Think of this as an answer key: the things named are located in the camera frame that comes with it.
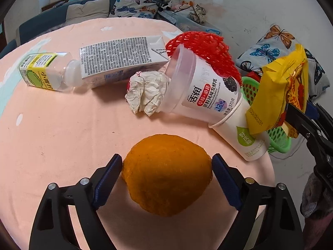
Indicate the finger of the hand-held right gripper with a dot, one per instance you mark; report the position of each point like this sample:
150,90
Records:
299,118
313,110

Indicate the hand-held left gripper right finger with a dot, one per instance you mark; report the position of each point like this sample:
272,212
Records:
225,179

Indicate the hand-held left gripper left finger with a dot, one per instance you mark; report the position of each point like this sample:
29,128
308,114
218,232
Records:
108,179

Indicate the green plastic basket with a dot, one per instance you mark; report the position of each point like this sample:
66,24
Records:
279,138

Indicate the yellow snack packet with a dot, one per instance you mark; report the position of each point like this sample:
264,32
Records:
273,88

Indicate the white paper cup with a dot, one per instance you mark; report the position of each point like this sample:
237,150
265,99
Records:
234,130

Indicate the orange fruit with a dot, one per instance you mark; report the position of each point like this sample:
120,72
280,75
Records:
166,174

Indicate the white paper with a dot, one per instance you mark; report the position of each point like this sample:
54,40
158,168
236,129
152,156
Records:
148,91

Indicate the red foam fruit net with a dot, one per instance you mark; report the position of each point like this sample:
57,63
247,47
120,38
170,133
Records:
208,47

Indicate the grey drink carton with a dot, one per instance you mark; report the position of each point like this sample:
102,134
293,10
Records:
117,60

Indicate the person's right forearm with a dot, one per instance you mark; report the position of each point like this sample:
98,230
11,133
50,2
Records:
316,208

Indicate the red plastic stool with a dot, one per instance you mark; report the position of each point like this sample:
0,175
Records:
253,76

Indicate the peach blanket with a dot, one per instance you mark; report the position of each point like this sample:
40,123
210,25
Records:
52,135

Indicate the butterfly print blanket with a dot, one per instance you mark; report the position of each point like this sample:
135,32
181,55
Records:
273,44

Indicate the clear plastic yogurt cup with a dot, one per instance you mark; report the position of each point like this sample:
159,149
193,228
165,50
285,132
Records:
197,83

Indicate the clear plastic bottle yellow label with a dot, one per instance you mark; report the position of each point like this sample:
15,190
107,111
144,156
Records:
44,70

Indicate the clear plastic storage box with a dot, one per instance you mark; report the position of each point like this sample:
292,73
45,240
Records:
187,23

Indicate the patterned cloth pile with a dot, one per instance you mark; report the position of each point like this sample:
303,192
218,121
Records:
195,11

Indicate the beige pillow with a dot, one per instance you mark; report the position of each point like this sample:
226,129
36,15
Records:
85,9

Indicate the blue sofa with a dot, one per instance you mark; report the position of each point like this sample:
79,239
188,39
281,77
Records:
28,26

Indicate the butterfly print pillow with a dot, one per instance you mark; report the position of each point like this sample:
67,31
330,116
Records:
130,5

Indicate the black white plush toy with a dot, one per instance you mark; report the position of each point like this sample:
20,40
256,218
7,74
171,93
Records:
169,0

